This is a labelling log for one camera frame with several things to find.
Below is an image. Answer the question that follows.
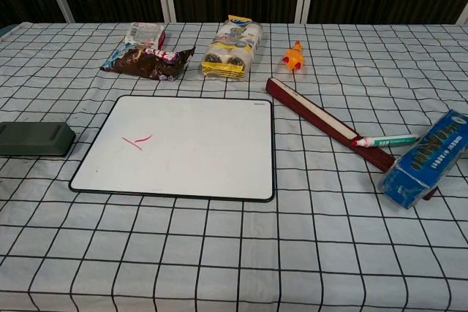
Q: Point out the dark green board eraser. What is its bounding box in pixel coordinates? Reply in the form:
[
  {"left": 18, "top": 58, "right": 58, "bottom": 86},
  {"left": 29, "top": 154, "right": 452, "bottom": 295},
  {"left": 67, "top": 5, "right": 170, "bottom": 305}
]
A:
[{"left": 0, "top": 121, "right": 77, "bottom": 157}]

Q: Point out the dark red long box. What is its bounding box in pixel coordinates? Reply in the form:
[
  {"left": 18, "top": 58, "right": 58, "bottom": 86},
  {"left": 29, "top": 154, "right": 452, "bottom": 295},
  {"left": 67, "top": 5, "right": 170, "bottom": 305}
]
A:
[{"left": 265, "top": 77, "right": 439, "bottom": 202}]

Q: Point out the white and yellow snack pack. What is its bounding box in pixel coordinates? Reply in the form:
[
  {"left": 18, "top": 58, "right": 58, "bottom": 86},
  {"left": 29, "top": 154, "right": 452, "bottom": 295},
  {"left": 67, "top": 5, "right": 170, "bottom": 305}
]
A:
[{"left": 200, "top": 15, "right": 265, "bottom": 80}]

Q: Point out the yellow rubber chicken toy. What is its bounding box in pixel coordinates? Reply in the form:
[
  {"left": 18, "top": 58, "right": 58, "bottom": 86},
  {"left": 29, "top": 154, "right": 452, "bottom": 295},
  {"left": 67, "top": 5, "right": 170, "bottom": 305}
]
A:
[{"left": 281, "top": 40, "right": 306, "bottom": 72}]

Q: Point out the white black-checked tablecloth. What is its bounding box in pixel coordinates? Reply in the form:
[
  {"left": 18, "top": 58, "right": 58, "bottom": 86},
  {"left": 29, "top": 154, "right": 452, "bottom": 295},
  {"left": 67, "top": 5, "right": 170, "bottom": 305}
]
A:
[{"left": 0, "top": 21, "right": 468, "bottom": 312}]

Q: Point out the brown snack bag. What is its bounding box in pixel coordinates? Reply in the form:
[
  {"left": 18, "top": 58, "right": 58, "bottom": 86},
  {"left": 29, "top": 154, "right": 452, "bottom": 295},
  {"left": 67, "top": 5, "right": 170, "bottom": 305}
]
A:
[{"left": 100, "top": 44, "right": 197, "bottom": 83}]

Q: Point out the white snack packet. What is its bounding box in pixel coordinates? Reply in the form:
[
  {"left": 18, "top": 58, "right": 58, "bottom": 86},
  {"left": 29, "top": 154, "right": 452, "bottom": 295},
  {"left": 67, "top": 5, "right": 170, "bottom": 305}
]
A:
[{"left": 124, "top": 21, "right": 167, "bottom": 50}]

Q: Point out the red-tipped green marker pen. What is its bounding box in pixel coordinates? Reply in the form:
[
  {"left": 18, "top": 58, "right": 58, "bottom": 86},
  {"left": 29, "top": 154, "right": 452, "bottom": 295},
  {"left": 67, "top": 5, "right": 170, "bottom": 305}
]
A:
[{"left": 350, "top": 134, "right": 421, "bottom": 149}]

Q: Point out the blue cardboard box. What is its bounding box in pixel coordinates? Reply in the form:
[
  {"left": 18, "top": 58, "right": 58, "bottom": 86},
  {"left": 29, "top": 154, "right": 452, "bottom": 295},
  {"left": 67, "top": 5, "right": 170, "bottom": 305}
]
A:
[{"left": 380, "top": 108, "right": 468, "bottom": 210}]

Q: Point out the white dry-erase board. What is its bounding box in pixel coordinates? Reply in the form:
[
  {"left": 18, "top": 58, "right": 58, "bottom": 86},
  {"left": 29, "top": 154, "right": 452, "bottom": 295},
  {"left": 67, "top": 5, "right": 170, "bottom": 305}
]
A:
[{"left": 68, "top": 94, "right": 276, "bottom": 203}]

